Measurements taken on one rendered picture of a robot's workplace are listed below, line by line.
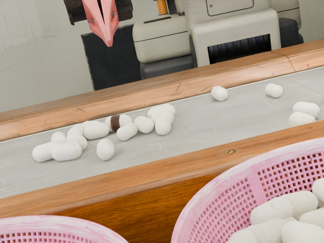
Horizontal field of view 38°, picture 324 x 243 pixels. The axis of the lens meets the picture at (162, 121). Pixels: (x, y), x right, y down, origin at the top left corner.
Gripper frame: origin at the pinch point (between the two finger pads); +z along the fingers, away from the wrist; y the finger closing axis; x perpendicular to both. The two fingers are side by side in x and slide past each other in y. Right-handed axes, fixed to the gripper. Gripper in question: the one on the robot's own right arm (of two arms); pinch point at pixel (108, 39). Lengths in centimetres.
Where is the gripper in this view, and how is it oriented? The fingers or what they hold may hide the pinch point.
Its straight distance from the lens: 70.0
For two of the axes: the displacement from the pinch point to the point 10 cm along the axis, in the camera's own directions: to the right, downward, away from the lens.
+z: 2.4, 8.0, -5.5
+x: 0.6, 5.5, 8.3
